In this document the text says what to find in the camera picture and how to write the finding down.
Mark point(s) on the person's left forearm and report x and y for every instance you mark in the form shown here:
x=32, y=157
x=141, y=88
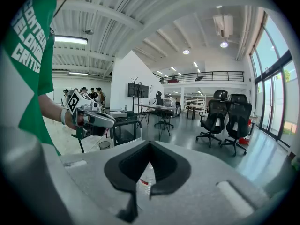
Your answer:
x=50, y=107

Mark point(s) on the long ceiling lamp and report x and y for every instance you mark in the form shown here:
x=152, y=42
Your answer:
x=70, y=40
x=78, y=73

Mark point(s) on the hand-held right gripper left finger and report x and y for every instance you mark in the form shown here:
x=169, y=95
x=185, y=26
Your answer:
x=111, y=172

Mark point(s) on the person's left hand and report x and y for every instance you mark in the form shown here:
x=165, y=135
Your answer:
x=71, y=122

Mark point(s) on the glass entrance doors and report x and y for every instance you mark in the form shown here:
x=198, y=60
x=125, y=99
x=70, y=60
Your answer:
x=274, y=90

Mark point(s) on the wooden table black legs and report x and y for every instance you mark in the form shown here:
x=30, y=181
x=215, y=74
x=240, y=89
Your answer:
x=197, y=107

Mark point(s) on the white ceiling air conditioner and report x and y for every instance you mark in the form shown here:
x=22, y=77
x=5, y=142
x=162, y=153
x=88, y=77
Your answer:
x=223, y=26

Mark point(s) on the black mesh waste bin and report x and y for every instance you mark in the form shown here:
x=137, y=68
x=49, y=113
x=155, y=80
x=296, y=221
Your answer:
x=104, y=145

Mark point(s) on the black mezzanine railing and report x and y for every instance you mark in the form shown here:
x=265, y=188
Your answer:
x=206, y=76

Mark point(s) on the black mesh office chair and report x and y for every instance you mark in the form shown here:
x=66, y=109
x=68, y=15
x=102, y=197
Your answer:
x=237, y=121
x=214, y=116

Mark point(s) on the white wristband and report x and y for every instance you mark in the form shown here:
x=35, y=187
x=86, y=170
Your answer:
x=64, y=116

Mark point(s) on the black monitor on stand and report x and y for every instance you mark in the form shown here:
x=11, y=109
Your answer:
x=138, y=90

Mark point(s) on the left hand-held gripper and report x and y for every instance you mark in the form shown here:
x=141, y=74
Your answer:
x=76, y=99

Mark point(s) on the wooden desk black legs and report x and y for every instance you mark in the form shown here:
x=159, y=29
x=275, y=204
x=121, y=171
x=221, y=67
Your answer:
x=157, y=107

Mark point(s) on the white shelving unit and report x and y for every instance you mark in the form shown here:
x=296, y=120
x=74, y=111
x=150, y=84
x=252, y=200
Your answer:
x=194, y=102

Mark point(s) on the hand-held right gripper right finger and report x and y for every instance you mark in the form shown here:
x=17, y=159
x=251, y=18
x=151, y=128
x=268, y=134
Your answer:
x=182, y=172

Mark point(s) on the person in green shirt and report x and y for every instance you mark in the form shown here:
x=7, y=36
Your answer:
x=30, y=78

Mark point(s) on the black coat rack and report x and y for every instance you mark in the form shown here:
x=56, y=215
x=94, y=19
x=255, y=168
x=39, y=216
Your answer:
x=134, y=80

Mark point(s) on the round ceiling light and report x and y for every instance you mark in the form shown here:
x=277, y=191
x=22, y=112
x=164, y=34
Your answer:
x=224, y=44
x=186, y=52

